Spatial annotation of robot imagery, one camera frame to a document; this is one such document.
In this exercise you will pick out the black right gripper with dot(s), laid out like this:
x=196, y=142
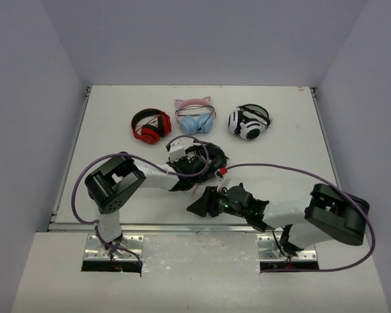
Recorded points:
x=207, y=203

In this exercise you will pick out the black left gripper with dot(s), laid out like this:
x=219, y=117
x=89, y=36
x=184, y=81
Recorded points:
x=206, y=162

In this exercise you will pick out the black headset with microphone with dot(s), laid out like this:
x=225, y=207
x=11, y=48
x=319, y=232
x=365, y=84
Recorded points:
x=217, y=157

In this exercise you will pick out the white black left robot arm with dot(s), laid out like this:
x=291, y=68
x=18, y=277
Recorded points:
x=112, y=184

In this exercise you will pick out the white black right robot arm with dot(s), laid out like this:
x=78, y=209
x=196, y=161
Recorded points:
x=323, y=215

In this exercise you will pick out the blue pink cat-ear headphones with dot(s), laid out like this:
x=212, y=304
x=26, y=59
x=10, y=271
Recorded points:
x=195, y=115

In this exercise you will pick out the red black headphones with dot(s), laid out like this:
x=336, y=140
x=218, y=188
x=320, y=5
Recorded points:
x=150, y=125

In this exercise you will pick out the white black striped headphones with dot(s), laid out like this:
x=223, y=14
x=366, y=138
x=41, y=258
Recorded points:
x=248, y=121

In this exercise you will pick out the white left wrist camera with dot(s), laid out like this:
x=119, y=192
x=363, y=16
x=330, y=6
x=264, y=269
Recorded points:
x=176, y=150

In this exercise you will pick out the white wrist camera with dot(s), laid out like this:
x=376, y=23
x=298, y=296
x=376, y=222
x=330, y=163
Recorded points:
x=176, y=150
x=222, y=177

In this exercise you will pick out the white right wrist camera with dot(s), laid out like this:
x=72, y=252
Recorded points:
x=222, y=177

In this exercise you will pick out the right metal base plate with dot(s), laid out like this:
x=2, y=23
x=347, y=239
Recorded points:
x=269, y=252

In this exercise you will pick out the metal base plate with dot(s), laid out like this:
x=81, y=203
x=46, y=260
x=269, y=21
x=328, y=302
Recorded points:
x=269, y=252
x=94, y=250

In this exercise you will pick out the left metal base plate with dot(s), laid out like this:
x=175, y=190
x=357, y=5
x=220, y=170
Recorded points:
x=94, y=250

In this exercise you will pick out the aluminium table edge rail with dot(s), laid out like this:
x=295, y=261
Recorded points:
x=159, y=228

